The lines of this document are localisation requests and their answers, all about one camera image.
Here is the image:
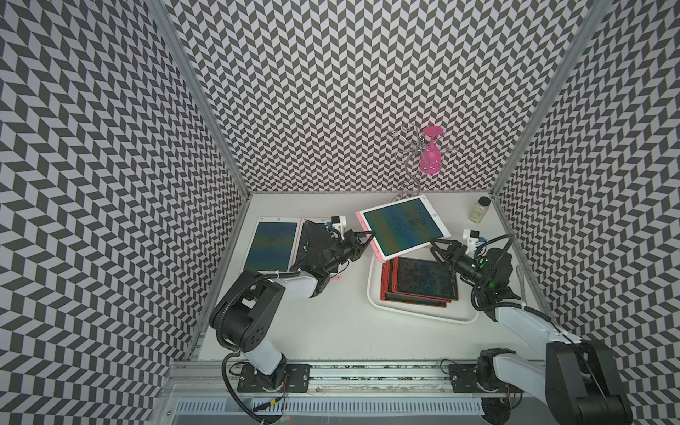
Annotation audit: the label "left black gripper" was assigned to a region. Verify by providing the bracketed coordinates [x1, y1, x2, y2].
[323, 229, 376, 273]

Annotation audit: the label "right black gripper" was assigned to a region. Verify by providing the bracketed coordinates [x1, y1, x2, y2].
[429, 238, 489, 287]

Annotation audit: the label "red writing tablet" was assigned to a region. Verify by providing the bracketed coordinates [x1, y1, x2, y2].
[381, 260, 447, 308]
[389, 257, 459, 303]

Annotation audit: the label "white plastic storage tray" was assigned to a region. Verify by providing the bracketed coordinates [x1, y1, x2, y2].
[366, 254, 479, 325]

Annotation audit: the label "pink writing tablet colourful screen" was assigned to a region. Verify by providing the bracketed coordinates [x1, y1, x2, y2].
[242, 217, 301, 273]

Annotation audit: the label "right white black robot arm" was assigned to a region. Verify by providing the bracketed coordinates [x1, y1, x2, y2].
[430, 235, 633, 424]

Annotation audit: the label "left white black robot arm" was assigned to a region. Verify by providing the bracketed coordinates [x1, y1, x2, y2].
[210, 221, 375, 390]

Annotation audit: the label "small glass jar black lid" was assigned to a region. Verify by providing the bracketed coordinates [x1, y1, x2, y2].
[469, 196, 491, 223]

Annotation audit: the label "metal tongs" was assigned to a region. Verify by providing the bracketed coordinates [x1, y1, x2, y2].
[516, 266, 528, 302]

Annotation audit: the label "pink plastic goblet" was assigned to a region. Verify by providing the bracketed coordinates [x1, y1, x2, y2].
[419, 126, 444, 175]

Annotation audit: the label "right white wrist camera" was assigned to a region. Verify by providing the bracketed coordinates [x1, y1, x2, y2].
[462, 229, 485, 256]

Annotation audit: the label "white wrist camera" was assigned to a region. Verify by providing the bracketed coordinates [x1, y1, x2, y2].
[327, 215, 347, 236]
[462, 229, 485, 256]

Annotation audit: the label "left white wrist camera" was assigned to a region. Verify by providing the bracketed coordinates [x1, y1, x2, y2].
[327, 215, 347, 236]

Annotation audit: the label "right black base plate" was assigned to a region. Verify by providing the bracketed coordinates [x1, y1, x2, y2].
[443, 362, 523, 395]

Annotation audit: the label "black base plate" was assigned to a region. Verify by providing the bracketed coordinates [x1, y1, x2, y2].
[237, 364, 311, 393]
[443, 362, 523, 395]

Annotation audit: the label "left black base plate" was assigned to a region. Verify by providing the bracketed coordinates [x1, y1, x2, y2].
[237, 364, 311, 393]

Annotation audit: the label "aluminium front rail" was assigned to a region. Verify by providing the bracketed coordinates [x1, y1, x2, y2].
[159, 354, 548, 400]

